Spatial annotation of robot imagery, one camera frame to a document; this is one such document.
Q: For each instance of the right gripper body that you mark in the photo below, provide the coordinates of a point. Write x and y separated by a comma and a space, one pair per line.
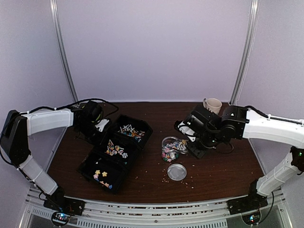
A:
209, 140

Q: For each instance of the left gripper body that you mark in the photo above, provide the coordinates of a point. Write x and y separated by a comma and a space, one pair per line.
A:
92, 137

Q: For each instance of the pile of swirl lollipops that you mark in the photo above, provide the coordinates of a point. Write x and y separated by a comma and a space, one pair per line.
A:
115, 150

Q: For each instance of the metal scoop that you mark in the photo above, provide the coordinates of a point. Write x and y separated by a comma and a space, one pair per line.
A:
180, 146

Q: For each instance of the black three-compartment candy tray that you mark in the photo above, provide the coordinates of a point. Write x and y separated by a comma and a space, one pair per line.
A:
109, 162

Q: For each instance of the pile of stick candies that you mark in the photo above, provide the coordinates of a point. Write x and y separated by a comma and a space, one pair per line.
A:
131, 131

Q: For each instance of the clear plastic jar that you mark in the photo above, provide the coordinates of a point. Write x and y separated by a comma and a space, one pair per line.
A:
169, 150

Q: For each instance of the pile of star candies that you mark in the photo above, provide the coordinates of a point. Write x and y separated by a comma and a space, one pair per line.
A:
99, 177

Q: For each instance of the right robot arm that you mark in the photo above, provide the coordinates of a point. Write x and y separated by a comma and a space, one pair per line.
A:
206, 130

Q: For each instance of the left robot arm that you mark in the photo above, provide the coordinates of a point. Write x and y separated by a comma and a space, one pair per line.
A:
24, 133

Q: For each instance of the patterned ceramic mug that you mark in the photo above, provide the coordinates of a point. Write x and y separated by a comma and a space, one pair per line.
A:
212, 104

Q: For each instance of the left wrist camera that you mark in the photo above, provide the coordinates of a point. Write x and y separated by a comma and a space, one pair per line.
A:
103, 125

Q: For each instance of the front aluminium rail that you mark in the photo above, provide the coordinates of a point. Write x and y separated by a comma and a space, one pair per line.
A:
201, 214

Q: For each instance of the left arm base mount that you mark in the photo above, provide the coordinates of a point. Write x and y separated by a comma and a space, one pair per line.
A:
66, 206

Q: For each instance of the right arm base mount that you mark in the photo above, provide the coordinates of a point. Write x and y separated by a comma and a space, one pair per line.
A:
252, 201

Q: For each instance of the right aluminium frame post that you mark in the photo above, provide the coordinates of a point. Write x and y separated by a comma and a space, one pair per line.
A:
244, 63

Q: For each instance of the aluminium frame post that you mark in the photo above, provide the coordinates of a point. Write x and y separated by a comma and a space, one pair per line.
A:
62, 51
244, 63

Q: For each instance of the left aluminium frame post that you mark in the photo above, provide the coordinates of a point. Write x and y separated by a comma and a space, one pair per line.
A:
62, 51

